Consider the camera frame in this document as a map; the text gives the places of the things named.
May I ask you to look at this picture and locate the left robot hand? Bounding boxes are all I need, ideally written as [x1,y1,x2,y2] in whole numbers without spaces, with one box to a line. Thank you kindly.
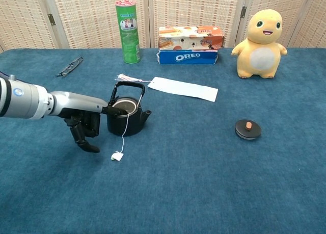
[48,91,129,153]

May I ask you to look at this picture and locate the pyramid tea bag with string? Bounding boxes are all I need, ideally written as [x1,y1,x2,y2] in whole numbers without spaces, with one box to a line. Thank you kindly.
[111,111,132,161]

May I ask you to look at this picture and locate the black cast iron teapot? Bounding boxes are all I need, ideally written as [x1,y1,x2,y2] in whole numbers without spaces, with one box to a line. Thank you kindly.
[106,81,152,137]

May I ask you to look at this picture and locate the black teapot lid orange knob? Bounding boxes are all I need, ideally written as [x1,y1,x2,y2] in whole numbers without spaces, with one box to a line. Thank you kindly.
[234,119,262,141]

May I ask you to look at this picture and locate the black eyeglasses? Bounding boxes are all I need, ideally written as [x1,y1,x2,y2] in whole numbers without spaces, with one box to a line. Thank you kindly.
[55,56,84,79]

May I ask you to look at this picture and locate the green chips can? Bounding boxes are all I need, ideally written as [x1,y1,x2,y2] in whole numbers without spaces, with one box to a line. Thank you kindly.
[114,0,142,64]

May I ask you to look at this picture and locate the woven folding screen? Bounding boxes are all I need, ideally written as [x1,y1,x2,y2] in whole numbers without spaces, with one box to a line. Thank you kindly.
[0,0,326,54]

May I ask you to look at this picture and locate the white bookmark with tassel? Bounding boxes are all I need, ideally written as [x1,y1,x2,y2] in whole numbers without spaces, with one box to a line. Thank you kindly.
[114,73,219,102]

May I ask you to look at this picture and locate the blue Oreo box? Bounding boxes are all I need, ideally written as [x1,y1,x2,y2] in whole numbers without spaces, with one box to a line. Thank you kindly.
[155,49,219,65]

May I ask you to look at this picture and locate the orange biscuit box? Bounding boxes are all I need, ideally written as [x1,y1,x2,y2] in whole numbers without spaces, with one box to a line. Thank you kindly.
[158,25,226,51]

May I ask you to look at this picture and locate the blue felt table cover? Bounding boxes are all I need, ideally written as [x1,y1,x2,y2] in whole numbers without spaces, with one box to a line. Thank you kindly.
[0,47,326,234]

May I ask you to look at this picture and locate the yellow plush toy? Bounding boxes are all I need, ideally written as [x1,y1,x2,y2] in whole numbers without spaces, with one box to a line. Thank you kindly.
[231,9,288,80]

